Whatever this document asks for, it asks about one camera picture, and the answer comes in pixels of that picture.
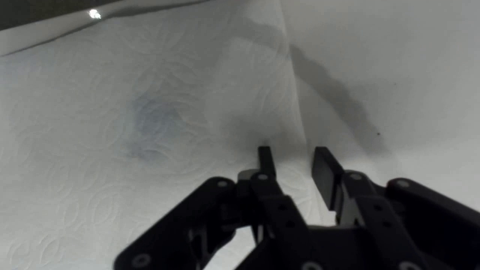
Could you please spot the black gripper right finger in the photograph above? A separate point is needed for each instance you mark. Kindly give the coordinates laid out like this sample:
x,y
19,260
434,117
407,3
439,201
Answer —
x,y
400,225

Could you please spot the white tissue piece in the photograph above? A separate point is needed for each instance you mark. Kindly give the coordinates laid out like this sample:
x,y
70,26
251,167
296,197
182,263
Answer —
x,y
100,165

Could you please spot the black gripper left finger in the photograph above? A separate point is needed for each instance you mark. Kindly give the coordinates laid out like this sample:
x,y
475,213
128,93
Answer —
x,y
226,225

